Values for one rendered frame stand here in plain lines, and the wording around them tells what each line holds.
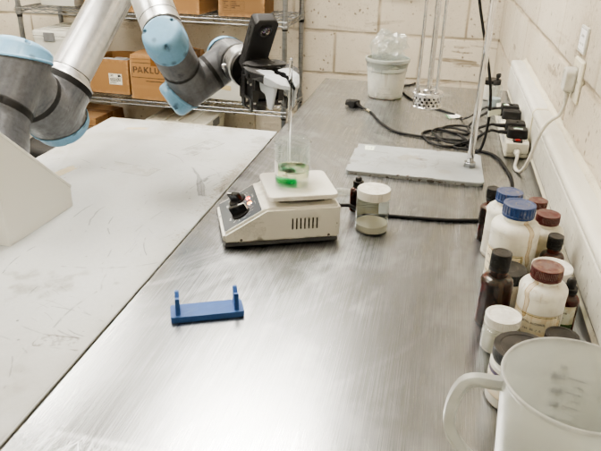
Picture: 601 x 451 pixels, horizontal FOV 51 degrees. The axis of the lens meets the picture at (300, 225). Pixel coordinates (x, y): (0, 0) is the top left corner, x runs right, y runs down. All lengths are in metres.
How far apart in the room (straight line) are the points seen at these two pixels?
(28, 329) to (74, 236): 0.28
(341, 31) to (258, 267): 2.60
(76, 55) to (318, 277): 0.72
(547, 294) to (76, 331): 0.61
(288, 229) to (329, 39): 2.52
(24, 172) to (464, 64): 2.68
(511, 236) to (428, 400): 0.31
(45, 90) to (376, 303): 0.74
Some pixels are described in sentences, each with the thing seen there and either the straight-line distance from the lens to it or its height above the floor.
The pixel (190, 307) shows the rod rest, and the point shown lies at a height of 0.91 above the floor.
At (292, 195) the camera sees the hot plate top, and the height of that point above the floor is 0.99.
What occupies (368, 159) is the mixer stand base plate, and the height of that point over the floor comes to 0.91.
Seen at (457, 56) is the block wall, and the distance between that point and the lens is 3.48.
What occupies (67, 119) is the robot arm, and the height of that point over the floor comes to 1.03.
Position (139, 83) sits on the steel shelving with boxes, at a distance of 3.45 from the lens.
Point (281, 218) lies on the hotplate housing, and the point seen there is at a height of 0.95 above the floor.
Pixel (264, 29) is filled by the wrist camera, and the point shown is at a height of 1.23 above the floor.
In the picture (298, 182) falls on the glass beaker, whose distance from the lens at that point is 1.06.
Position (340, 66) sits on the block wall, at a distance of 3.53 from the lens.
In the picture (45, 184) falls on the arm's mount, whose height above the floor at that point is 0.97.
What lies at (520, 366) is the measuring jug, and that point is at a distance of 0.64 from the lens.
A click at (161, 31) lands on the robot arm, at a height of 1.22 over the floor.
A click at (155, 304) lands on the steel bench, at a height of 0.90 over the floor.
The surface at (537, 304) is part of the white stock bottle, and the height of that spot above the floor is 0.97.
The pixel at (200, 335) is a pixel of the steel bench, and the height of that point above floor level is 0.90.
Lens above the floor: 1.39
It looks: 25 degrees down
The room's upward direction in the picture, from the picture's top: 2 degrees clockwise
